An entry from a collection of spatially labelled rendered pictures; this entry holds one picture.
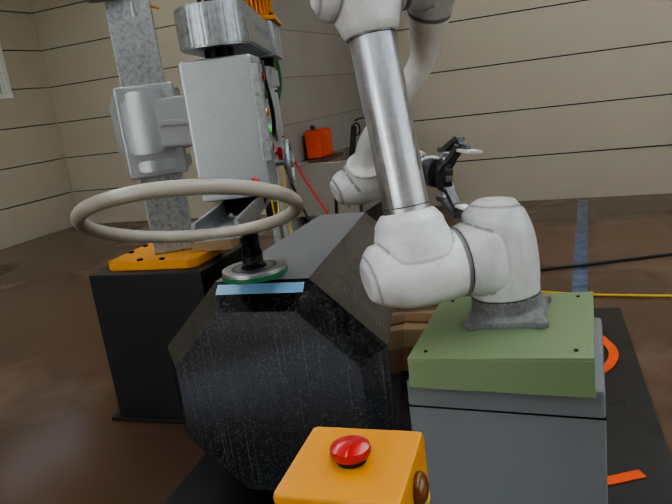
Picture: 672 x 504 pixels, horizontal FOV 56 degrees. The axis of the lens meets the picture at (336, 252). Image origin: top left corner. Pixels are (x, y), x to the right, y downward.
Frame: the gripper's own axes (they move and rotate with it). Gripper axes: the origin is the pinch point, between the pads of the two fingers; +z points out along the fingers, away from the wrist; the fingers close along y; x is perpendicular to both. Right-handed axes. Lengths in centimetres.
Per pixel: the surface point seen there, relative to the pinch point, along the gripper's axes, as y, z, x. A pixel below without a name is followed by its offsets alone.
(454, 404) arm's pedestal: -44, 22, -17
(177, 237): -13, -30, -66
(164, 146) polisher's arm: -1, -168, -54
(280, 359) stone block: -65, -62, -33
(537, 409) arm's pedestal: -42, 33, -4
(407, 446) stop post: -13, 78, -57
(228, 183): 5, 12, -60
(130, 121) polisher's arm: 10, -172, -68
